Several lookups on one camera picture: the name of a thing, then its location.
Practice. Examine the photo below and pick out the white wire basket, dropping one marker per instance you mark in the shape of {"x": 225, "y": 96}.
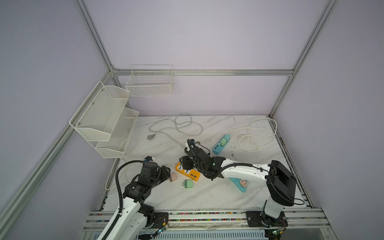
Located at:
{"x": 151, "y": 81}

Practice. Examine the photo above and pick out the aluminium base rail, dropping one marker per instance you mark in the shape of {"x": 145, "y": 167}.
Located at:
{"x": 303, "y": 224}

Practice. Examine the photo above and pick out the pink adapter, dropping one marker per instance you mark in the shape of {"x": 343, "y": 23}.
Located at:
{"x": 243, "y": 183}
{"x": 173, "y": 177}

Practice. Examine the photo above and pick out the white mesh two-tier shelf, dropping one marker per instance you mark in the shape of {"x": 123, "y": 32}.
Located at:
{"x": 105, "y": 121}

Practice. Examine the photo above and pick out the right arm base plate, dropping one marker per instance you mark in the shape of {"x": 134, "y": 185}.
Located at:
{"x": 260, "y": 219}

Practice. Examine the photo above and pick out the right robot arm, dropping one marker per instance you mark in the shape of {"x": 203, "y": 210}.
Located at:
{"x": 281, "y": 183}

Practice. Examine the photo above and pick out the orange power strip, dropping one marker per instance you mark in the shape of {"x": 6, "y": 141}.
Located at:
{"x": 191, "y": 174}

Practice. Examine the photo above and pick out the teal power strip near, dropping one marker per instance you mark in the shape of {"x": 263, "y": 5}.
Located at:
{"x": 235, "y": 181}

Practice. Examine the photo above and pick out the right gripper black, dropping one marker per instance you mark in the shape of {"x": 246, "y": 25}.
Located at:
{"x": 184, "y": 162}

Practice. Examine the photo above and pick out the blue power strip far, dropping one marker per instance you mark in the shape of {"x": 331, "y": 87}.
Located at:
{"x": 218, "y": 148}

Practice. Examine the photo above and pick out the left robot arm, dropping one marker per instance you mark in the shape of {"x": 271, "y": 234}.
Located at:
{"x": 134, "y": 219}

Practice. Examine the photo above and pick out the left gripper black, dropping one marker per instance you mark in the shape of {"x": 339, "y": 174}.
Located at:
{"x": 162, "y": 171}

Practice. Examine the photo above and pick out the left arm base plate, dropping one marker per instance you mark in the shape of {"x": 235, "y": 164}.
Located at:
{"x": 156, "y": 220}

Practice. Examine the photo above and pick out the green adapter far strip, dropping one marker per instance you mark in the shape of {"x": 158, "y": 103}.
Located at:
{"x": 223, "y": 142}

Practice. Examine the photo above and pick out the teal adapter far strip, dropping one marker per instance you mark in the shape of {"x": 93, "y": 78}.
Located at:
{"x": 227, "y": 137}

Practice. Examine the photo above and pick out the green adapter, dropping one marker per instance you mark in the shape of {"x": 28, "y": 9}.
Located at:
{"x": 188, "y": 184}

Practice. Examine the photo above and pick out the aluminium frame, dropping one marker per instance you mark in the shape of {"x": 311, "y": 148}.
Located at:
{"x": 21, "y": 199}

